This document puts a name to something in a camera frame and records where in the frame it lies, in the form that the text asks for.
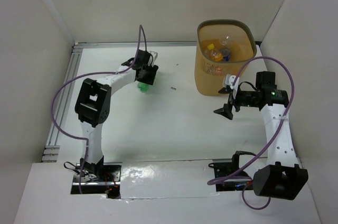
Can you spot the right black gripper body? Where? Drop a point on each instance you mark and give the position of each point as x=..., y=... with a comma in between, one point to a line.
x=245, y=98

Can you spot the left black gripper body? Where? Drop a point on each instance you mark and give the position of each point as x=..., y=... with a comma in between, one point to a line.
x=147, y=73

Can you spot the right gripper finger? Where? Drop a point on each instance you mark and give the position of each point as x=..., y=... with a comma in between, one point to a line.
x=225, y=111
x=225, y=90

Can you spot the green plastic bottle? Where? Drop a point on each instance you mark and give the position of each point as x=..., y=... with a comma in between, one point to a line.
x=143, y=87

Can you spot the clear bottle blue label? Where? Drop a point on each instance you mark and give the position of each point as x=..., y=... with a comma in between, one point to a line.
x=226, y=54

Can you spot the clear bottle yellow cap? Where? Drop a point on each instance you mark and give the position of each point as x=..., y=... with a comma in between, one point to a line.
x=213, y=53

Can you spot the clear bottle orange white label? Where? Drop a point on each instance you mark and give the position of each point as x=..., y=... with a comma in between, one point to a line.
x=226, y=41

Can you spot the clear bottle red label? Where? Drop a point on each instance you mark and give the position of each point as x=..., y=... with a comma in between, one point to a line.
x=213, y=70

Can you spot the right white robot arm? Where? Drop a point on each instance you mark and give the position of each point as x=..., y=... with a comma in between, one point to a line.
x=280, y=175

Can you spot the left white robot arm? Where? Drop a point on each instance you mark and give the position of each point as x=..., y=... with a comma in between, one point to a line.
x=93, y=104

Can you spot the orange mesh waste bin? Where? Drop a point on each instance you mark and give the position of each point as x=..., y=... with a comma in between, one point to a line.
x=243, y=49

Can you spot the white tape sheet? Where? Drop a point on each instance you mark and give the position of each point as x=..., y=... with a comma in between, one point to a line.
x=166, y=180

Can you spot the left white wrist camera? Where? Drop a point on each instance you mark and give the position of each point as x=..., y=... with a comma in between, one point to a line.
x=153, y=57

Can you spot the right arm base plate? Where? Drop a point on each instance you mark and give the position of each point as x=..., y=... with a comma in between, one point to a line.
x=239, y=181

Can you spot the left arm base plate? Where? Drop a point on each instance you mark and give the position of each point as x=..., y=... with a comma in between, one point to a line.
x=105, y=182

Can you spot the aluminium frame rail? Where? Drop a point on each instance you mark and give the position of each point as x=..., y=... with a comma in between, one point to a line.
x=153, y=126

